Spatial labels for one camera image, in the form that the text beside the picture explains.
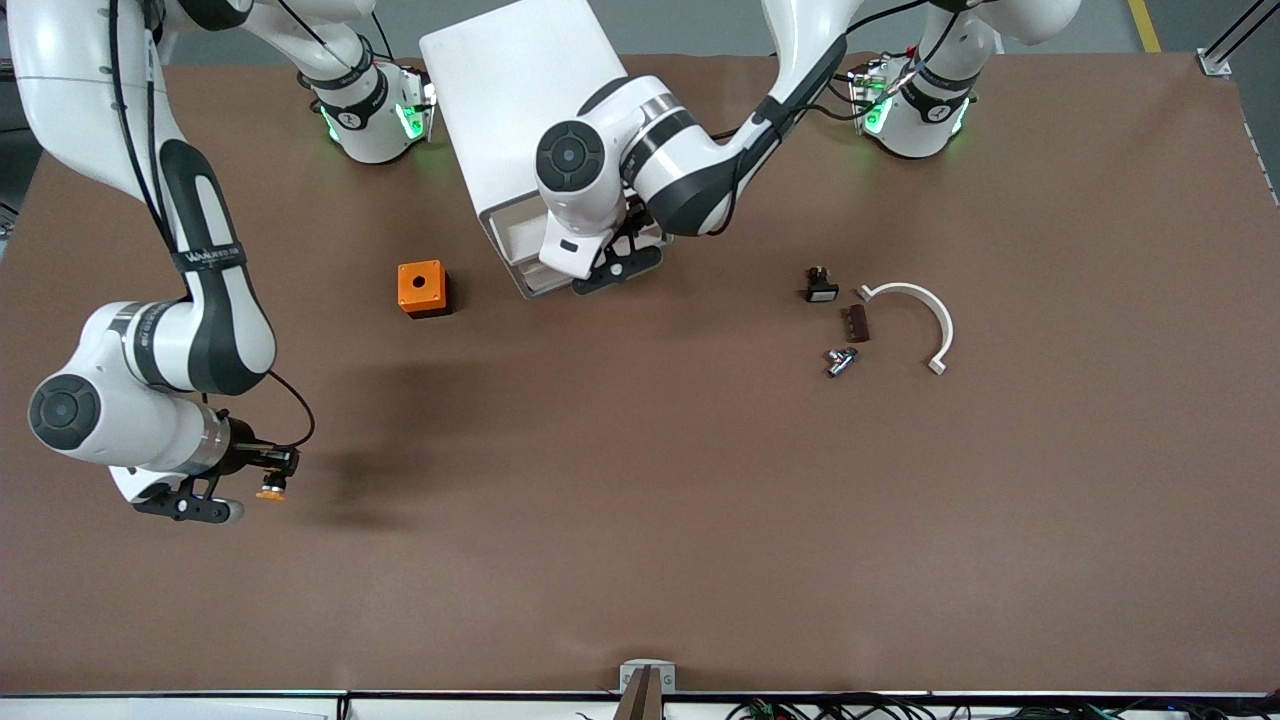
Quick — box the white drawer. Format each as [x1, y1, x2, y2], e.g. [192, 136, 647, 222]
[520, 266, 583, 300]
[490, 200, 563, 273]

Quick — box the white drawer cabinet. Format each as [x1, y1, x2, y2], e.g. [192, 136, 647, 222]
[418, 0, 673, 301]

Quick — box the orange box with hole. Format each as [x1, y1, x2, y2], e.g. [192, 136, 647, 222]
[397, 260, 452, 320]

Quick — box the white sheet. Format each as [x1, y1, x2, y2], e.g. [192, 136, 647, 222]
[125, 700, 331, 720]

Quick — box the brown table cover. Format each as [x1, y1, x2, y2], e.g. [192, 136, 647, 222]
[0, 50, 1280, 694]

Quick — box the brown strip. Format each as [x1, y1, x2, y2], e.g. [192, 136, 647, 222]
[612, 667, 665, 720]

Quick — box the black base cable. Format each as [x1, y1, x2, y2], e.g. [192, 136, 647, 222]
[822, 60, 871, 123]

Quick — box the white curved bracket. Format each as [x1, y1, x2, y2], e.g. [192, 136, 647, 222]
[857, 282, 955, 376]

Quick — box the grey mounting bracket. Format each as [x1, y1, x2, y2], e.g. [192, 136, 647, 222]
[620, 660, 677, 693]

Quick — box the tangled cable bundle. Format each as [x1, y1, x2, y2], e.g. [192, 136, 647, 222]
[725, 693, 1280, 720]

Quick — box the aluminium frame strut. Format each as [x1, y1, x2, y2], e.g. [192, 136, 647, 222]
[1197, 0, 1280, 78]

